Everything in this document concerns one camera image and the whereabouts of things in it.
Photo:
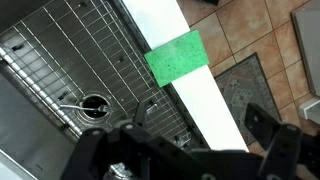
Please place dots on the stainless steel sink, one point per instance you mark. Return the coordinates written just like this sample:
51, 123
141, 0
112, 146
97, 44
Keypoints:
50, 100

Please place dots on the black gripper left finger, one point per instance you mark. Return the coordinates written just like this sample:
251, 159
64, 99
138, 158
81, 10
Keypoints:
110, 150

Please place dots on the green sponge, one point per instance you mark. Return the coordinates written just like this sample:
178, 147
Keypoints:
176, 57

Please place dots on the metal fork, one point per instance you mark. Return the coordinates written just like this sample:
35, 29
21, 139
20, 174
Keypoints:
76, 107

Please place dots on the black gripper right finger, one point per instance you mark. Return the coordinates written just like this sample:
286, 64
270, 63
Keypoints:
276, 140

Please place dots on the patterned floor rug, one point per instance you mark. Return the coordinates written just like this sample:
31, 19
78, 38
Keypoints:
246, 90

